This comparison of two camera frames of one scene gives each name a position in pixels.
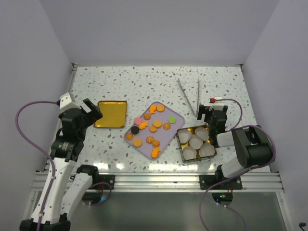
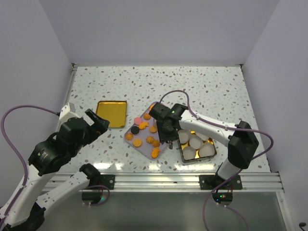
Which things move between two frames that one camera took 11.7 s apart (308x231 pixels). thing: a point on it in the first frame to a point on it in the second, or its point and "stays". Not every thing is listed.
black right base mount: (205, 181) stays
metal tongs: (196, 115) to (170, 145)
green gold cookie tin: (196, 144) stays
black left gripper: (92, 115) to (96, 129)
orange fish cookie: (143, 125) stays
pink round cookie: (137, 121) stays
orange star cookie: (129, 136) stays
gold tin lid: (114, 113) stays
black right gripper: (202, 109) to (164, 137)
